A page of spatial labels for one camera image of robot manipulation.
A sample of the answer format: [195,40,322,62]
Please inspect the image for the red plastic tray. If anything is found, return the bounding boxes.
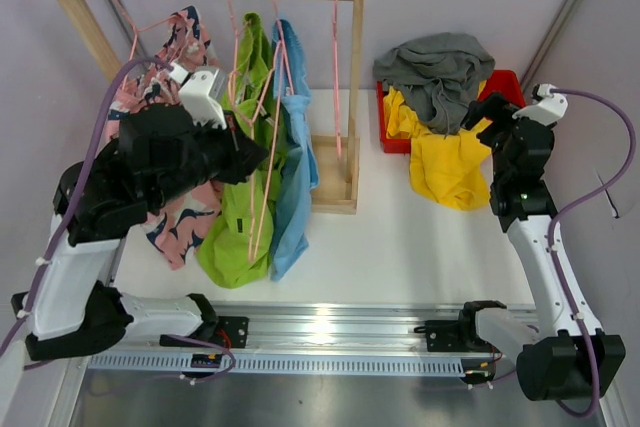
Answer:
[376,69,526,154]

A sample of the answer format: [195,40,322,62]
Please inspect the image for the light blue shorts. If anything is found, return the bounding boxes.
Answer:
[270,19,320,281]

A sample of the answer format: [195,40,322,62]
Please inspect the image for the pink hanger of green shorts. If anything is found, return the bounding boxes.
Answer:
[227,0,249,122]

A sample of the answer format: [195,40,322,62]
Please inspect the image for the aluminium mounting rail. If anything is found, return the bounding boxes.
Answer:
[84,301,551,361]

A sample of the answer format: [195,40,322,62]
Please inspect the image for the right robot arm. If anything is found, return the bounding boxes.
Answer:
[456,84,626,407]

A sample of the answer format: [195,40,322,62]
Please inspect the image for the pink shark print shorts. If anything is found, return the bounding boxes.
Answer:
[105,6,223,270]

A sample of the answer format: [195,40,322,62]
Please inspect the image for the lime green shorts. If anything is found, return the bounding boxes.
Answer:
[197,12,287,289]

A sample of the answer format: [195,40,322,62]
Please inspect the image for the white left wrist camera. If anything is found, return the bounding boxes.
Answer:
[169,62,227,130]

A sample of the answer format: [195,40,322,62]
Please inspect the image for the yellow shorts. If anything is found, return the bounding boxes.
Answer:
[382,87,491,211]

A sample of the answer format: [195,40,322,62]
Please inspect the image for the pink hanger of blue shorts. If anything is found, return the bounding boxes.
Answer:
[272,0,295,95]

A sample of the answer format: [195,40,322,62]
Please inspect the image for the pink wire hanger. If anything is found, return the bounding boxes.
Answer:
[332,0,342,160]

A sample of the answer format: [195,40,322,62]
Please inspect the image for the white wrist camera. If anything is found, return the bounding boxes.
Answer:
[512,83,568,127]
[169,62,227,130]

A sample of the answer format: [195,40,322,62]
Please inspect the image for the grey shorts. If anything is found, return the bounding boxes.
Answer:
[373,32,495,135]

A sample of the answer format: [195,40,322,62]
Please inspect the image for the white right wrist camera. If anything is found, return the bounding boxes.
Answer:
[512,83,568,127]

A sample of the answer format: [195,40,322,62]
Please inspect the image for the wooden clothes rack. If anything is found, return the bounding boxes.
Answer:
[43,0,367,216]

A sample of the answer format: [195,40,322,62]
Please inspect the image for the slotted cable duct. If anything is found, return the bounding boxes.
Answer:
[88,351,465,378]

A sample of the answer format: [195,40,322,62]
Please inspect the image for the pink hanger of grey shorts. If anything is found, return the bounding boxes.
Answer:
[227,39,287,262]

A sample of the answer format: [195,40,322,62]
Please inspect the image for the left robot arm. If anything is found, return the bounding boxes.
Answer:
[12,104,268,362]

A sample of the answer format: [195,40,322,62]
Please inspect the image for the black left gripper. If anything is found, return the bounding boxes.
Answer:
[150,108,270,210]

